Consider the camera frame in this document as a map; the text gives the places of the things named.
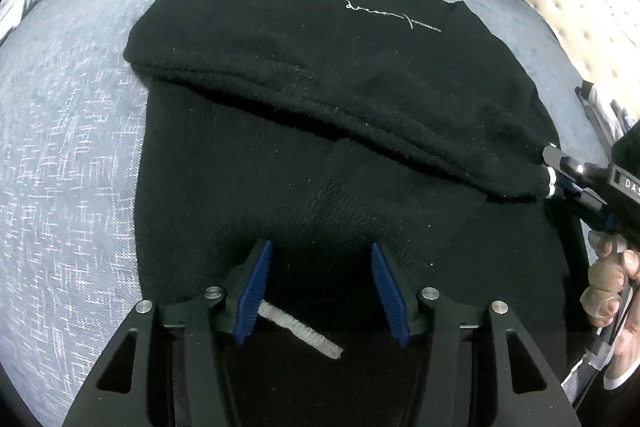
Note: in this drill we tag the black tracking camera box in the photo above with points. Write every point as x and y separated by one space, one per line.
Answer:
626 151

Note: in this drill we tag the stack of folded clothes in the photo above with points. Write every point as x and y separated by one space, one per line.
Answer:
613 109

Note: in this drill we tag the blue heathered bed sheet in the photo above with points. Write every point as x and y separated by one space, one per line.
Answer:
72 126

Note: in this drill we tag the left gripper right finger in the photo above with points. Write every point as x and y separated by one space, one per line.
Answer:
475 366

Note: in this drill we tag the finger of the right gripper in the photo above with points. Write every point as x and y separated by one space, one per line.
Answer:
575 194
568 174

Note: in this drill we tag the black sweater white trim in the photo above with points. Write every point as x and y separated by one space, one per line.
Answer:
329 127

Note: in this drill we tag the cream tufted headboard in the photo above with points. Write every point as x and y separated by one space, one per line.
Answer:
600 37

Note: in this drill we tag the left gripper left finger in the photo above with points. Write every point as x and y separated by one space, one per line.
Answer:
164 366

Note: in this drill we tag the person's right hand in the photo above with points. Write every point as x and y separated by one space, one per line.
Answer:
608 277

